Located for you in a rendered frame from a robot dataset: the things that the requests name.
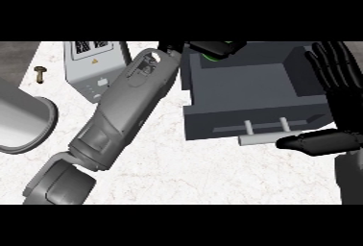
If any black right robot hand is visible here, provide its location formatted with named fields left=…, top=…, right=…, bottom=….
left=273, top=40, right=363, bottom=158

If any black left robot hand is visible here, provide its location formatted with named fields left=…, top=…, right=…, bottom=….
left=158, top=40, right=248, bottom=62

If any green cup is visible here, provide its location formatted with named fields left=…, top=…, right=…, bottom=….
left=200, top=40, right=236, bottom=62

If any dark grey open drawer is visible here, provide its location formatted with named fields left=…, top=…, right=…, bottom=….
left=179, top=40, right=335, bottom=142

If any dark grey drawer front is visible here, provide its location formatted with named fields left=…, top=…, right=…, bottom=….
left=182, top=94, right=335, bottom=142

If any white appliance with labels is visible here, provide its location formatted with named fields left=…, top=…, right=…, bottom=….
left=62, top=40, right=135, bottom=104

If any small brass bolt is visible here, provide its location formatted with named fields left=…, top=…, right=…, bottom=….
left=34, top=65, right=49, bottom=86

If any grey cylindrical container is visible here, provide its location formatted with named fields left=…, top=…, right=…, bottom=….
left=0, top=76, right=59, bottom=156

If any pale grey drawer handle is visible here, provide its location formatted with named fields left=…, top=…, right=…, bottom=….
left=236, top=116, right=306, bottom=147

